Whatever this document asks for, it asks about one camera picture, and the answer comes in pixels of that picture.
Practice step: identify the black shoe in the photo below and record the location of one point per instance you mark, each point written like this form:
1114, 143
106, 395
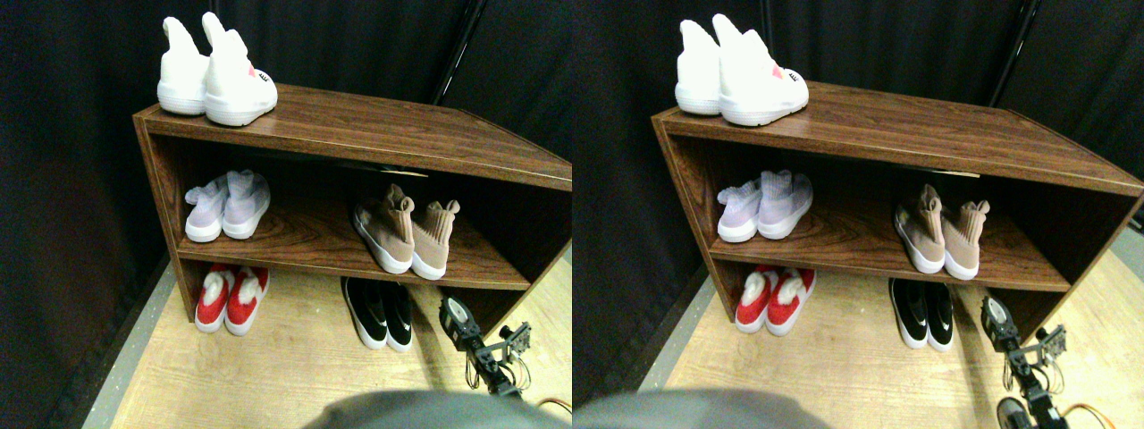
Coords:
366, 315
939, 320
398, 320
910, 315

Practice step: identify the lilac shoe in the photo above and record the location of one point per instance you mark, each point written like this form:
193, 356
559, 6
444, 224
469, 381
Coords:
245, 207
204, 217
784, 207
737, 219

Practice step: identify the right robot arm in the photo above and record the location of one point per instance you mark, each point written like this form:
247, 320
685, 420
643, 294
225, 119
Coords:
1032, 393
496, 375

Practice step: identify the tan shoe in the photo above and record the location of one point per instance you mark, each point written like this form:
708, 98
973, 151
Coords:
922, 231
433, 243
963, 243
389, 231

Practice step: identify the brown shoe rack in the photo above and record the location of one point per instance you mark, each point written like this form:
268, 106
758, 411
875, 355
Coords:
384, 125
903, 125

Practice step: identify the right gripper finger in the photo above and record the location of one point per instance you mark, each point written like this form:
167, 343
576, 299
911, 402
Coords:
458, 320
998, 320

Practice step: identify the red shoe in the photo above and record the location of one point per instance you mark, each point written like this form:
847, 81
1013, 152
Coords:
788, 307
211, 308
244, 307
753, 310

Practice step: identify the white shoe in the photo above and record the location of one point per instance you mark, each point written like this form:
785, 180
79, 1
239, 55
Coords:
758, 94
234, 94
697, 85
181, 85

